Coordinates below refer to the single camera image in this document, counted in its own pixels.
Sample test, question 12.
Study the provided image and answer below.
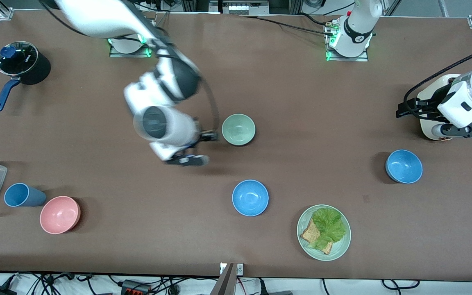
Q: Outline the light green bowl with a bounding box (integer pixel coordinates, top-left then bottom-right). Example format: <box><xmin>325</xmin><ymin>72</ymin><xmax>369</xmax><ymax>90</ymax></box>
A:
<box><xmin>222</xmin><ymin>114</ymin><xmax>256</xmax><ymax>146</ymax></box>

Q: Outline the blue bowl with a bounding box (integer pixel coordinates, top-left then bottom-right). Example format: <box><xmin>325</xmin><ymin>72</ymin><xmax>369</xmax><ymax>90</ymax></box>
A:
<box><xmin>386</xmin><ymin>150</ymin><xmax>423</xmax><ymax>184</ymax></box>
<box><xmin>232</xmin><ymin>179</ymin><xmax>269</xmax><ymax>217</ymax></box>

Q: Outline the pink bowl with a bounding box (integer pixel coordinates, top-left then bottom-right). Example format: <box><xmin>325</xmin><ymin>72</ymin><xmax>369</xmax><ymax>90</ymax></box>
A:
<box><xmin>40</xmin><ymin>196</ymin><xmax>81</xmax><ymax>235</ymax></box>

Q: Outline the white toaster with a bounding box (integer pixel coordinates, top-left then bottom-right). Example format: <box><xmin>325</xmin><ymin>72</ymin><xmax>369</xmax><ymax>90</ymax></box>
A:
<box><xmin>417</xmin><ymin>74</ymin><xmax>472</xmax><ymax>142</ymax></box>

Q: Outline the grey control box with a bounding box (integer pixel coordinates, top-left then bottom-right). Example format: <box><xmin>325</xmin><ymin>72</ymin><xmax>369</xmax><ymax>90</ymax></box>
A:
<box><xmin>209</xmin><ymin>0</ymin><xmax>269</xmax><ymax>16</ymax></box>

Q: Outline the green lettuce leaf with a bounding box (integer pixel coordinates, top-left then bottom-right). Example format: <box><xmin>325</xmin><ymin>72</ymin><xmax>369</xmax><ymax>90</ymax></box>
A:
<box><xmin>308</xmin><ymin>208</ymin><xmax>347</xmax><ymax>250</ymax></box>

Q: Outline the brown bread slice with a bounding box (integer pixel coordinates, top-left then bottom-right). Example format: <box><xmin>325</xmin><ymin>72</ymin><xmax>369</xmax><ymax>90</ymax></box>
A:
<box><xmin>300</xmin><ymin>219</ymin><xmax>334</xmax><ymax>255</ymax></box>

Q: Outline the black red power strip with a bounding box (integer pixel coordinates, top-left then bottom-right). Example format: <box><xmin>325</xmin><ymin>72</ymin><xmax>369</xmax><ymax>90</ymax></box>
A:
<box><xmin>121</xmin><ymin>280</ymin><xmax>152</xmax><ymax>295</ymax></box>

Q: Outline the grey metal bar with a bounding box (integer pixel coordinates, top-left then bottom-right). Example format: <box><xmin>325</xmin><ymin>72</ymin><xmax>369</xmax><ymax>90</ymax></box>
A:
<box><xmin>209</xmin><ymin>263</ymin><xmax>236</xmax><ymax>295</ymax></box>

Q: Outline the light green plate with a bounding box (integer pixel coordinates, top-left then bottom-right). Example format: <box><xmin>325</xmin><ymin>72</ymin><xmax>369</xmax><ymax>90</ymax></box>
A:
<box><xmin>297</xmin><ymin>204</ymin><xmax>352</xmax><ymax>261</ymax></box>

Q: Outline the blue plastic cup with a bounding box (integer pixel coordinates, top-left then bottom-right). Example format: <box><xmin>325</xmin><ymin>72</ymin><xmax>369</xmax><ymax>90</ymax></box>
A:
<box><xmin>4</xmin><ymin>183</ymin><xmax>47</xmax><ymax>208</ymax></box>

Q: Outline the black plug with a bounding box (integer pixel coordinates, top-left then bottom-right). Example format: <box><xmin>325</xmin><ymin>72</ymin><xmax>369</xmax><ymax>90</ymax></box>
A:
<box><xmin>259</xmin><ymin>279</ymin><xmax>294</xmax><ymax>295</ymax></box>

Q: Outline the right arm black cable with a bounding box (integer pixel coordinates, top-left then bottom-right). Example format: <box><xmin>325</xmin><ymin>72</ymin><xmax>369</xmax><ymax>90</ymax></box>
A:
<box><xmin>146</xmin><ymin>25</ymin><xmax>220</xmax><ymax>132</ymax></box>

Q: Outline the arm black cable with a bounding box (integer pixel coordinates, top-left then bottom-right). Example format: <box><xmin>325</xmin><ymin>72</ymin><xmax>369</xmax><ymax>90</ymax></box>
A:
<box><xmin>146</xmin><ymin>25</ymin><xmax>220</xmax><ymax>132</ymax></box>
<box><xmin>403</xmin><ymin>41</ymin><xmax>472</xmax><ymax>114</ymax></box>

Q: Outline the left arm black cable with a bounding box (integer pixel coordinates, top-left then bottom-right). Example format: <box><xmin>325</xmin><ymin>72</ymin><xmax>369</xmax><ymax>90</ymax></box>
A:
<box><xmin>403</xmin><ymin>41</ymin><xmax>472</xmax><ymax>114</ymax></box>

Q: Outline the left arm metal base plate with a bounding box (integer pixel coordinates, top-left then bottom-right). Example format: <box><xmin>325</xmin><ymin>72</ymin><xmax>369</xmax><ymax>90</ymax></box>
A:
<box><xmin>325</xmin><ymin>18</ymin><xmax>370</xmax><ymax>62</ymax></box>

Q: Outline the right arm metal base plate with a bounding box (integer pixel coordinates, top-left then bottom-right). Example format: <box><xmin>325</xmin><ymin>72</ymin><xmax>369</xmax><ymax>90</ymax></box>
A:
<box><xmin>109</xmin><ymin>38</ymin><xmax>153</xmax><ymax>58</ymax></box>

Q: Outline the long black table cable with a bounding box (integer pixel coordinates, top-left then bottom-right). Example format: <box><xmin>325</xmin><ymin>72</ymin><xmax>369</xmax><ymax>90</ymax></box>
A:
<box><xmin>239</xmin><ymin>14</ymin><xmax>337</xmax><ymax>37</ymax></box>

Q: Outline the short black table cable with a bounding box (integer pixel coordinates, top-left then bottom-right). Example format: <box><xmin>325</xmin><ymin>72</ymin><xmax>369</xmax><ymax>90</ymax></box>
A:
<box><xmin>297</xmin><ymin>13</ymin><xmax>331</xmax><ymax>26</ymax></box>

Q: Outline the white table edge bracket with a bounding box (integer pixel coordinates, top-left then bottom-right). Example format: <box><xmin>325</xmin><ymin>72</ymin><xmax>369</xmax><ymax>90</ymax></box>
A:
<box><xmin>220</xmin><ymin>263</ymin><xmax>245</xmax><ymax>276</ymax></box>

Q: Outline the black pot blue handle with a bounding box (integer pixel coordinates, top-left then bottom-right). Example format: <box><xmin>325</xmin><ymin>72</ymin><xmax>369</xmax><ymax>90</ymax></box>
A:
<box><xmin>0</xmin><ymin>41</ymin><xmax>51</xmax><ymax>112</ymax></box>

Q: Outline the looped black floor cable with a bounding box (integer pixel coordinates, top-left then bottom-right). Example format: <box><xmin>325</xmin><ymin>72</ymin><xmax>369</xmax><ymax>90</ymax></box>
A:
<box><xmin>381</xmin><ymin>279</ymin><xmax>421</xmax><ymax>290</ymax></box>

